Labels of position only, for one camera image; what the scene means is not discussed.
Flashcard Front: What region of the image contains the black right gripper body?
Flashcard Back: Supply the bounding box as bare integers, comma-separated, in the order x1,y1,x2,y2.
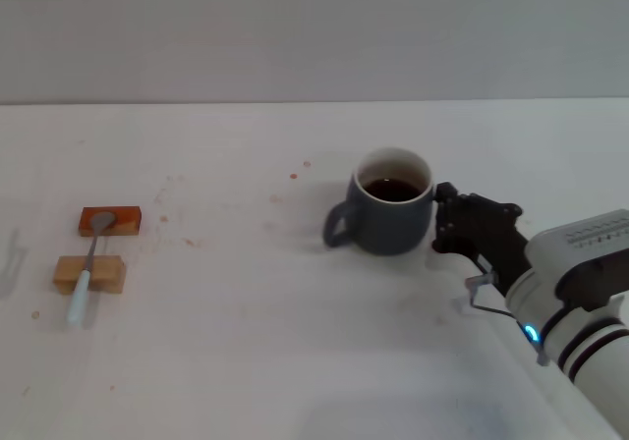
454,198,532,297

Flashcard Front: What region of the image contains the dark grey ceramic cup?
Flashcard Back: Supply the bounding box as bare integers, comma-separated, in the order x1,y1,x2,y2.
322,147,435,257

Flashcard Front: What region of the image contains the blue handled metal spoon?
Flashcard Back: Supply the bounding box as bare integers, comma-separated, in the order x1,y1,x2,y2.
66,211,118,326

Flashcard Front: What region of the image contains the reddish brown wooden block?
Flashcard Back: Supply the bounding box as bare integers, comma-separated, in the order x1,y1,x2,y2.
78,206,143,238

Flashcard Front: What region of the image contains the light tan wooden block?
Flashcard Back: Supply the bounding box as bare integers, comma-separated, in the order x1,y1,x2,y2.
52,254,128,295

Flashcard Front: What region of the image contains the thin cable with clear clip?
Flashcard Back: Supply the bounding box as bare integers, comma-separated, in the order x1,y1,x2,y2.
464,257,522,321

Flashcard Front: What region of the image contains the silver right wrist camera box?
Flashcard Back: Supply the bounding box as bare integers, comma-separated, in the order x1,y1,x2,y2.
524,208,629,313

